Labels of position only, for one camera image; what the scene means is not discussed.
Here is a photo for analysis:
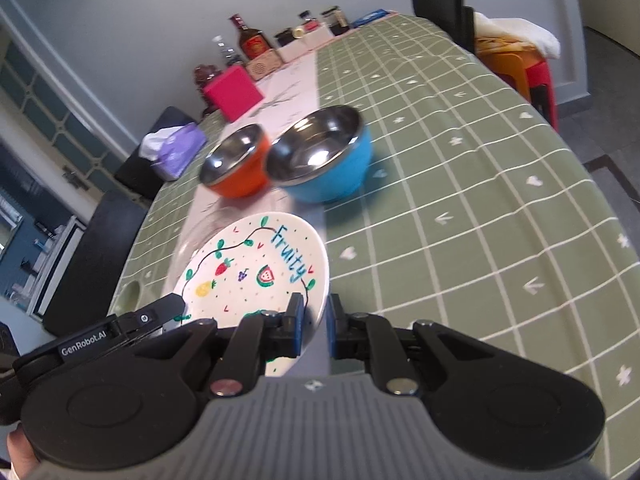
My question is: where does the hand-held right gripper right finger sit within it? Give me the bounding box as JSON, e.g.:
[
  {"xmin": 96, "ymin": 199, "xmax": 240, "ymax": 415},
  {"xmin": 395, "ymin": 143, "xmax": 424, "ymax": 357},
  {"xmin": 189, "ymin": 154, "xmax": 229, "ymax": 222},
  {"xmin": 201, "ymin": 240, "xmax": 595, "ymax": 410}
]
[{"xmin": 325, "ymin": 294, "xmax": 467, "ymax": 396}]

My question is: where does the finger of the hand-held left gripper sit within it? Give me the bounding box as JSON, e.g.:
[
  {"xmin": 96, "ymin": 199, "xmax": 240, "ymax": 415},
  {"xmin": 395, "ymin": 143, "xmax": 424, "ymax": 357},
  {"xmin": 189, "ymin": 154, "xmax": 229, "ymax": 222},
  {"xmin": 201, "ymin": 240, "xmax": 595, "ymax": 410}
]
[{"xmin": 147, "ymin": 293, "xmax": 190, "ymax": 334}]

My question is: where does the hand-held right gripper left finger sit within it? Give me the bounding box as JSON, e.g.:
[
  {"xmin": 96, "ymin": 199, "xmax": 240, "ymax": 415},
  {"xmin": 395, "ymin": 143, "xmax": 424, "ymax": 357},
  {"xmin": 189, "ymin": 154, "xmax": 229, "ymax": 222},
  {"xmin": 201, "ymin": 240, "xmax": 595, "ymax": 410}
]
[{"xmin": 169, "ymin": 294, "xmax": 305, "ymax": 400}]

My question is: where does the white fruit-print plate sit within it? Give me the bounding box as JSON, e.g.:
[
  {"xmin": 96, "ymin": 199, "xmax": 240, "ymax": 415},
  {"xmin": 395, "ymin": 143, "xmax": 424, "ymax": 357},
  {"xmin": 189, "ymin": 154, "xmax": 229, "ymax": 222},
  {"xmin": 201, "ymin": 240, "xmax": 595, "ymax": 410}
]
[{"xmin": 172, "ymin": 212, "xmax": 331, "ymax": 377}]

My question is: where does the orange steel-lined bowl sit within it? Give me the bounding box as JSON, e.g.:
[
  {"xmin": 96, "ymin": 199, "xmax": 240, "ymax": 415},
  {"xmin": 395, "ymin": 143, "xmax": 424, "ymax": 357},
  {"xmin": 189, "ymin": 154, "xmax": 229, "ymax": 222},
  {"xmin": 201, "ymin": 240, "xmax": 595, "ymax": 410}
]
[{"xmin": 199, "ymin": 124, "xmax": 272, "ymax": 198}]

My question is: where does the blue steel-lined bowl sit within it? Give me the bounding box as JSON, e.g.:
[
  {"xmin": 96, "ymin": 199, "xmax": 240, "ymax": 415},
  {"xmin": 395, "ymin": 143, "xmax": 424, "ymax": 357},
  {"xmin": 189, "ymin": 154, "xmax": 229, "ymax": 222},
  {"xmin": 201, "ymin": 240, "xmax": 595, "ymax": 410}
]
[{"xmin": 265, "ymin": 105, "xmax": 373, "ymax": 205}]

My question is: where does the person's left hand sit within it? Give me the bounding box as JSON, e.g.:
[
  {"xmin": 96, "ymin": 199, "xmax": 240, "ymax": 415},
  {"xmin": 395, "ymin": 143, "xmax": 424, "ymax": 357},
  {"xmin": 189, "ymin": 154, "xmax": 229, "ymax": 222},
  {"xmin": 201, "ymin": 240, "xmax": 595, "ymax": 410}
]
[{"xmin": 6, "ymin": 427, "xmax": 41, "ymax": 480}]

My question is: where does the black chair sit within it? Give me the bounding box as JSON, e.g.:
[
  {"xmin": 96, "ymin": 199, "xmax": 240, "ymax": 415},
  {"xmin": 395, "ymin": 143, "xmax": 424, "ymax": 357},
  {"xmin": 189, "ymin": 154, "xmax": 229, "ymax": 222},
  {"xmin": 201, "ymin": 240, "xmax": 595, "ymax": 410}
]
[
  {"xmin": 42, "ymin": 190, "xmax": 151, "ymax": 336},
  {"xmin": 114, "ymin": 106, "xmax": 198, "ymax": 206},
  {"xmin": 409, "ymin": 0, "xmax": 476, "ymax": 56}
]

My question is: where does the white framed glass cabinet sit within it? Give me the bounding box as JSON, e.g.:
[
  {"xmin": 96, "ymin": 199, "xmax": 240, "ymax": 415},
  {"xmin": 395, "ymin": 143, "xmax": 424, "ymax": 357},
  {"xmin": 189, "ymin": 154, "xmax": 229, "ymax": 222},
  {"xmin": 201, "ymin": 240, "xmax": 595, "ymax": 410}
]
[{"xmin": 0, "ymin": 180, "xmax": 83, "ymax": 321}]

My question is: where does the purple tissue pack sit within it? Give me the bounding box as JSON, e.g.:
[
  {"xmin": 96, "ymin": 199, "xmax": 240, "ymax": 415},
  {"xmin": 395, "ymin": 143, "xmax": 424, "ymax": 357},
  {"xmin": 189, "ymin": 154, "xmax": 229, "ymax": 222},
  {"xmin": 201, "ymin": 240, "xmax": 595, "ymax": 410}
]
[{"xmin": 139, "ymin": 122, "xmax": 207, "ymax": 181}]

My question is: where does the red box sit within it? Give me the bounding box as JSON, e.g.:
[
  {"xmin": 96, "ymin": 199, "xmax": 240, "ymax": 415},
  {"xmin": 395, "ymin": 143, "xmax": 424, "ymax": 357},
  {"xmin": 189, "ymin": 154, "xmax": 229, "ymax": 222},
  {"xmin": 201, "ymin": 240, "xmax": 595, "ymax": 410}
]
[{"xmin": 202, "ymin": 66, "xmax": 266, "ymax": 122}]

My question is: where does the pink deer-print table runner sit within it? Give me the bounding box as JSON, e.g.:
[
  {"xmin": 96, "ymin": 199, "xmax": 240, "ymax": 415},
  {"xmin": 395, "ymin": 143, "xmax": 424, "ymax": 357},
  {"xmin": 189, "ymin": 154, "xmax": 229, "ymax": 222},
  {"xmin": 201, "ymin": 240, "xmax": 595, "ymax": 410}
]
[{"xmin": 172, "ymin": 52, "xmax": 341, "ymax": 376}]

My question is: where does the brown glass jar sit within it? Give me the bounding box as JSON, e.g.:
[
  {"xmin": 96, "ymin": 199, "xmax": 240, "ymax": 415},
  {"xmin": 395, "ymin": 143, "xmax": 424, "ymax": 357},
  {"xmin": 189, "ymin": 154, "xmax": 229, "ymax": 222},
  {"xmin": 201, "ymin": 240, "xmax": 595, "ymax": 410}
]
[{"xmin": 192, "ymin": 64, "xmax": 221, "ymax": 118}]

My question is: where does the glass panelled door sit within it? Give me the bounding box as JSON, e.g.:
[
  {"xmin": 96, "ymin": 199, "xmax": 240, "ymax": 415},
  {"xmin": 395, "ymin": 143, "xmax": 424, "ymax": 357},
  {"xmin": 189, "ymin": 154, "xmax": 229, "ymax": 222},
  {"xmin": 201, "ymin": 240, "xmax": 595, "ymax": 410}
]
[{"xmin": 0, "ymin": 25, "xmax": 126, "ymax": 171}]

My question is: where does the small wooden box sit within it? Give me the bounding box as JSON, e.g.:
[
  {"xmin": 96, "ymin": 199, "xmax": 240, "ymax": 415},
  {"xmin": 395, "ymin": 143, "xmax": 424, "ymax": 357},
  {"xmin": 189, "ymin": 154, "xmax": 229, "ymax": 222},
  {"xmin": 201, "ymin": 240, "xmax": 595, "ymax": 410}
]
[{"xmin": 244, "ymin": 50, "xmax": 286, "ymax": 82}]

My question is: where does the clear water bottle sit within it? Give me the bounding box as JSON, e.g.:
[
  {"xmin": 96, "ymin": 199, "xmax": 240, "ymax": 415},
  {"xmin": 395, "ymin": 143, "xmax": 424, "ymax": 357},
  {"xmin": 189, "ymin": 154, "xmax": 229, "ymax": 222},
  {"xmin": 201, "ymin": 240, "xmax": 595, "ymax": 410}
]
[{"xmin": 211, "ymin": 35, "xmax": 244, "ymax": 68}]

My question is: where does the white container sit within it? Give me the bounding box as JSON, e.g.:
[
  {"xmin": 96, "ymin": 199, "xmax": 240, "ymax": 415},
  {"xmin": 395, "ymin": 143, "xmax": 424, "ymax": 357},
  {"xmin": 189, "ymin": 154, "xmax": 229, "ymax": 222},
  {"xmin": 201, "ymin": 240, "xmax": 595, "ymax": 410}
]
[
  {"xmin": 305, "ymin": 25, "xmax": 335, "ymax": 51},
  {"xmin": 277, "ymin": 35, "xmax": 313, "ymax": 63}
]

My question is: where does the red-label liquor bottle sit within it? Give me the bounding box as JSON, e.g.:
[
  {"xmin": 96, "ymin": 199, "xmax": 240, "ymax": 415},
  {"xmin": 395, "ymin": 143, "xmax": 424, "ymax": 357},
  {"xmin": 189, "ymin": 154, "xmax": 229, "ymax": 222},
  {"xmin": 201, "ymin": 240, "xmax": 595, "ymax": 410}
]
[{"xmin": 229, "ymin": 14, "xmax": 273, "ymax": 61}]

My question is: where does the dark glass jar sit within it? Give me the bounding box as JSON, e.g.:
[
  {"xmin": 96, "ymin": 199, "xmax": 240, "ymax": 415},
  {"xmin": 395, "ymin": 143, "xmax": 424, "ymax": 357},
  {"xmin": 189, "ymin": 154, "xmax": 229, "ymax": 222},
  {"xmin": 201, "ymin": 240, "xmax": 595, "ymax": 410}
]
[{"xmin": 320, "ymin": 6, "xmax": 351, "ymax": 37}]

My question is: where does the blue packet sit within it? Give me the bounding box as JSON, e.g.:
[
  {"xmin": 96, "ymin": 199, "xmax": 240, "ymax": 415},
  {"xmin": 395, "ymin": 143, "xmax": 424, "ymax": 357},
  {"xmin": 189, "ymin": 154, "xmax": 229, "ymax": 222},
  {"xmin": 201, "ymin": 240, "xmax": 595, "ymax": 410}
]
[{"xmin": 350, "ymin": 8, "xmax": 396, "ymax": 29}]

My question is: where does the orange stool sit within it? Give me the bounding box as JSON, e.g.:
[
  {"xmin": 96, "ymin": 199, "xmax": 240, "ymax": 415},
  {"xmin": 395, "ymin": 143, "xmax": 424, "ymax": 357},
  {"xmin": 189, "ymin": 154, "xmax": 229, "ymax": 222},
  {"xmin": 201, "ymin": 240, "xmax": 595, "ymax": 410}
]
[{"xmin": 475, "ymin": 45, "xmax": 533, "ymax": 103}]

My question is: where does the red stool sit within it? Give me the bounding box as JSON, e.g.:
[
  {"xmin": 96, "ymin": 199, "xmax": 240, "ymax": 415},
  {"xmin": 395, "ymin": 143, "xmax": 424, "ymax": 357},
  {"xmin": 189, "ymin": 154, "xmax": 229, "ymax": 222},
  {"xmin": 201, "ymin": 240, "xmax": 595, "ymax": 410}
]
[{"xmin": 522, "ymin": 57, "xmax": 560, "ymax": 133}]

